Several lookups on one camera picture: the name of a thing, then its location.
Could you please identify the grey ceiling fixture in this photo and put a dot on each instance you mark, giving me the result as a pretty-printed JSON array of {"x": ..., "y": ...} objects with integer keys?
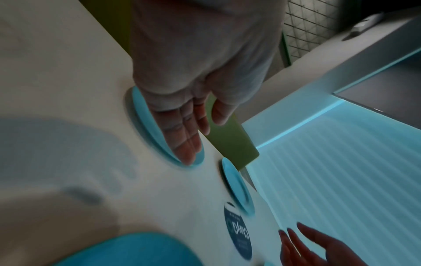
[{"x": 361, "y": 24}]

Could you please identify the pale window blind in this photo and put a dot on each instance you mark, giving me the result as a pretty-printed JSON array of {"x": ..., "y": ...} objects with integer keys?
[{"x": 345, "y": 168}]

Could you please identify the white table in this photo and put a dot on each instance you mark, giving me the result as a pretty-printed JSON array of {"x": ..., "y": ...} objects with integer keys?
[{"x": 65, "y": 78}]

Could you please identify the person's right hand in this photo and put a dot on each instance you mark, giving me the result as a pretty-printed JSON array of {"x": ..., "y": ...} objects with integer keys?
[{"x": 315, "y": 252}]

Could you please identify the person's left hand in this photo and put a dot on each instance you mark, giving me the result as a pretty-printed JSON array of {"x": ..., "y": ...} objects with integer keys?
[{"x": 204, "y": 52}]

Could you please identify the green upholstered bench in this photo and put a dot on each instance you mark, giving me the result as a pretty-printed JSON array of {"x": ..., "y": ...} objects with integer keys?
[{"x": 233, "y": 145}]

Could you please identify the blue plate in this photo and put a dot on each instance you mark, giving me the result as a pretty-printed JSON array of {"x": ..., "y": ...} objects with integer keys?
[
  {"x": 144, "y": 117},
  {"x": 269, "y": 263},
  {"x": 131, "y": 249},
  {"x": 235, "y": 181}
]

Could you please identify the round purple sticker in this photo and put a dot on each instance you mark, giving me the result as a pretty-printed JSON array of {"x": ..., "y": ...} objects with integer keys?
[{"x": 238, "y": 233}]

